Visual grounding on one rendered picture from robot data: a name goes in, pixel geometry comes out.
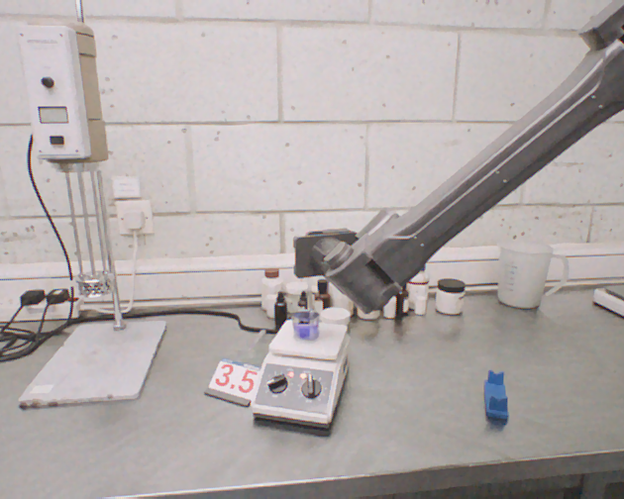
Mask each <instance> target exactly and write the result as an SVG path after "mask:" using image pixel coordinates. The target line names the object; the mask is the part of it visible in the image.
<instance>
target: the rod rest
mask: <svg viewBox="0 0 624 499"><path fill-rule="evenodd" d="M504 374H505V371H500V372H498V373H497V374H496V373H495V372H494V371H493V370H492V369H489V370H488V372H487V379H484V401H485V415H486V417H490V418H495V419H501V420H508V410H507V406H508V396H507V394H506V387H505V383H504V382H503V381H504Z"/></svg>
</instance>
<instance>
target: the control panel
mask: <svg viewBox="0 0 624 499"><path fill-rule="evenodd" d="M291 372H292V373H293V374H294V375H293V376H292V377H290V376H289V373H291ZM282 374H285V376H286V379H287V382H288V385H287V388H286V389H285V390H284V391H283V392H281V393H273V392H270V391H269V389H268V387H267V385H266V382H267V381H268V380H270V379H271V378H272V377H273V376H276V375H282ZM301 374H305V378H301ZM309 374H310V375H312V376H313V377H314V379H315V380H317V381H319V382H320V383H321V386H322V391H321V393H320V395H319V396H317V397H315V398H307V397H305V396H304V395H303V394H302V392H301V386H302V384H303V383H304V382H305V381H306V380H307V376H308V375H309ZM333 376H334V371H327V370H319V369H310V368H302V367H294V365H286V364H279V363H270V362H266V363H265V366H264V371H263V374H262V377H261V380H260V386H259V389H258V392H257V396H256V399H255V402H256V403H258V404H264V405H272V406H279V407H285V408H292V409H299V410H305V411H313V412H320V413H326V412H327V407H328V402H329V397H330V392H331V386H332V381H333Z"/></svg>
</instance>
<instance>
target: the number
mask: <svg viewBox="0 0 624 499"><path fill-rule="evenodd" d="M259 376H260V372H259V371H255V370H252V369H251V368H247V367H243V366H240V365H236V364H231V363H228V362H224V361H221V363H220V365H219V367H218V370H217V372H216V374H215V377H214V380H213V382H212V384H211V385H214V386H218V387H221V388H225V389H228V390H232V391H236V392H239V393H243V394H246V395H250V396H252V395H253V393H254V390H255V388H256V385H257V383H258V380H259Z"/></svg>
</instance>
